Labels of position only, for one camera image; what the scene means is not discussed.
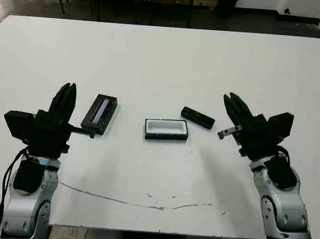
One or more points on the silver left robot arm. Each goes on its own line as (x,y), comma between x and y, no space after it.
(22,214)

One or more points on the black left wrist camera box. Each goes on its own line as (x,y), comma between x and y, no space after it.
(18,126)

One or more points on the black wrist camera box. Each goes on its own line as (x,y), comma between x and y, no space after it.
(281,126)
(18,126)

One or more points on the small black wall fitting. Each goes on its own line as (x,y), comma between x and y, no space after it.
(287,11)

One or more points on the slim black camera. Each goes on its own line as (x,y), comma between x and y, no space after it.
(197,117)

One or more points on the black box lid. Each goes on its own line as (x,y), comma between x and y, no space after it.
(99,114)

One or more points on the black trash bin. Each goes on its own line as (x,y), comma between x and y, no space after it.
(228,4)

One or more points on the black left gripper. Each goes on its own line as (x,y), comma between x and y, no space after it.
(48,135)

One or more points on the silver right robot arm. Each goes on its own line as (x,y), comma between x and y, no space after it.
(289,207)

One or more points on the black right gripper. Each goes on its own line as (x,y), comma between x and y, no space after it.
(255,138)

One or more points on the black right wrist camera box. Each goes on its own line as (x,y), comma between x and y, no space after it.
(281,126)

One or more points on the black box base white insert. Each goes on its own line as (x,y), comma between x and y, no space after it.
(165,134)

